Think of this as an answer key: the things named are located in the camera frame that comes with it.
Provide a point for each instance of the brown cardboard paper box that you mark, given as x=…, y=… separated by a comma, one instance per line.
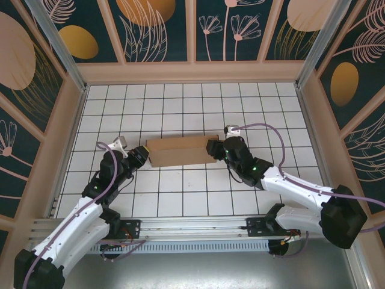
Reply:
x=177, y=153

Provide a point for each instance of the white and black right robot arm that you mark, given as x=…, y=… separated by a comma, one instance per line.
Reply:
x=294, y=183

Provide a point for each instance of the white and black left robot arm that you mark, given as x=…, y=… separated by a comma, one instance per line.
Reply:
x=78, y=222

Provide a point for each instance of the left base wiring yellow connector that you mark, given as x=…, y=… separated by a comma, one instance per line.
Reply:
x=124, y=238

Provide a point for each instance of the base wiring yellow connector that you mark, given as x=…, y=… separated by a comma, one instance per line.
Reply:
x=124, y=238
x=284, y=241

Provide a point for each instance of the right base wiring yellow connector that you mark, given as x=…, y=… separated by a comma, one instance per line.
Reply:
x=284, y=241

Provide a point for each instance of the grey metal sheet panel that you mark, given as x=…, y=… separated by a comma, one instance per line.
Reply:
x=192, y=271

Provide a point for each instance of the aluminium side rail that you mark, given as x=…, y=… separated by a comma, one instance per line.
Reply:
x=317, y=135
x=70, y=135

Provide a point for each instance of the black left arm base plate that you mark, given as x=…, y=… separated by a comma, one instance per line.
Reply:
x=133, y=228

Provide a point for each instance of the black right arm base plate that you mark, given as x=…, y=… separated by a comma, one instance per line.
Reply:
x=255, y=228

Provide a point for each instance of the aluminium mounting rail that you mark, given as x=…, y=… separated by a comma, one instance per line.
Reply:
x=192, y=225

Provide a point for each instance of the aluminium corner post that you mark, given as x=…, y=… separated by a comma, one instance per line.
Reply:
x=316, y=45
x=64, y=57

